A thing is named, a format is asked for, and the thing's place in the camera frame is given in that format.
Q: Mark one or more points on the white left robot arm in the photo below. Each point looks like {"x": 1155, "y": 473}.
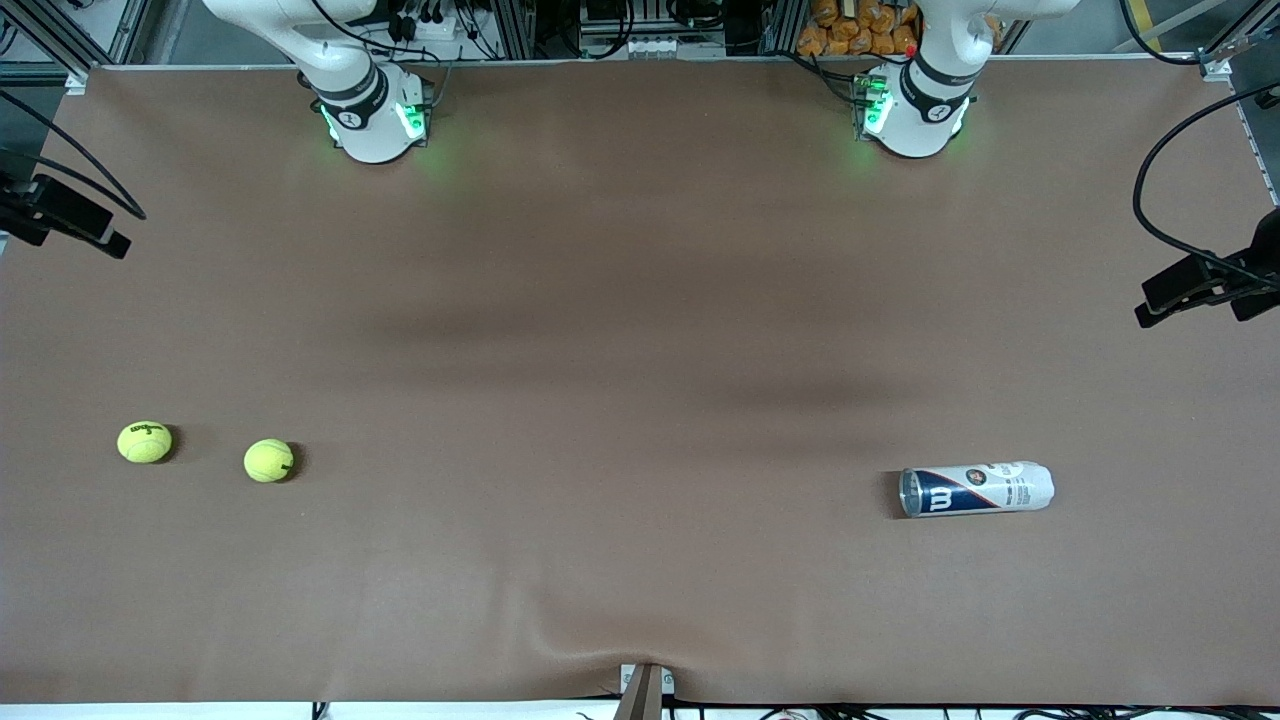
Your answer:
{"x": 920, "y": 125}

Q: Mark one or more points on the yellow tennis ball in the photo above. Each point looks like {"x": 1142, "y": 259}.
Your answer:
{"x": 144, "y": 442}
{"x": 268, "y": 461}

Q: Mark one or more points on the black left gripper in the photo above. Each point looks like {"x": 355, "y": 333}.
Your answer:
{"x": 1262, "y": 262}

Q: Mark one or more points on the clear tennis ball can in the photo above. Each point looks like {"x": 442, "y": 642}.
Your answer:
{"x": 975, "y": 490}

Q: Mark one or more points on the aluminium frame profile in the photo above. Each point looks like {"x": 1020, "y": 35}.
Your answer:
{"x": 1235, "y": 48}
{"x": 60, "y": 40}

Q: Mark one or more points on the aluminium bracket with profile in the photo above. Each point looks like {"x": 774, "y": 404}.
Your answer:
{"x": 640, "y": 700}

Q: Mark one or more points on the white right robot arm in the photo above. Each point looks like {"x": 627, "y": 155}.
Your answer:
{"x": 365, "y": 130}

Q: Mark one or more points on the brown table mat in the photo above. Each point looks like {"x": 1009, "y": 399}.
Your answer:
{"x": 640, "y": 300}

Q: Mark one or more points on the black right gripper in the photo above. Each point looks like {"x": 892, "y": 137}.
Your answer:
{"x": 22, "y": 213}

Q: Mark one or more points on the white power strip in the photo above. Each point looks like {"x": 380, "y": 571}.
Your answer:
{"x": 440, "y": 30}

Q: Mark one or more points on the orange packaged goods pile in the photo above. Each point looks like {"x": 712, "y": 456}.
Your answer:
{"x": 860, "y": 25}

